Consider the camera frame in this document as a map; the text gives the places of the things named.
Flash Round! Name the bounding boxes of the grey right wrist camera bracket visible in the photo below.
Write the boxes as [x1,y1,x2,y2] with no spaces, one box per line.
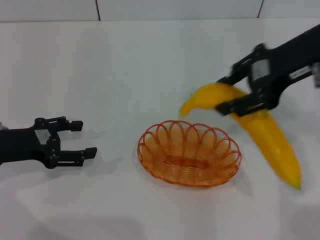
[288,62,320,89]

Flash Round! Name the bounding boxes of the orange wire basket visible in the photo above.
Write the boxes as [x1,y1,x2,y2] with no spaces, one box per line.
[137,120,243,189]

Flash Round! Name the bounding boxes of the yellow banana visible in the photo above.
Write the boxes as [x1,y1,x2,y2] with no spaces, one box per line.
[179,82,302,191]

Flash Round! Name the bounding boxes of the white tablecloth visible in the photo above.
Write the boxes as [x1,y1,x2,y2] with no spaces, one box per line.
[0,17,320,240]

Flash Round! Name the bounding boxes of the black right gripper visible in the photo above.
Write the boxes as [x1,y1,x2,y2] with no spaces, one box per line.
[215,23,320,117]

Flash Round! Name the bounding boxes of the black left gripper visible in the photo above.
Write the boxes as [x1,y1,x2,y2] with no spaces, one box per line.
[0,115,98,170]

